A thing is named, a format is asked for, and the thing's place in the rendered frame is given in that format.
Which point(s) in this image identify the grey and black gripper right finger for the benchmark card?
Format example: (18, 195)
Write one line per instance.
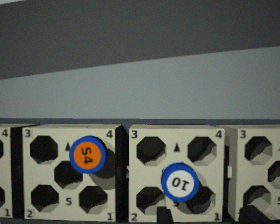
(249, 214)

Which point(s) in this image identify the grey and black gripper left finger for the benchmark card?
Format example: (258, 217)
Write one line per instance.
(164, 215)

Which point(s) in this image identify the cream bucket adapter with holes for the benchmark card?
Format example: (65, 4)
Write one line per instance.
(11, 169)
(61, 184)
(157, 146)
(251, 177)

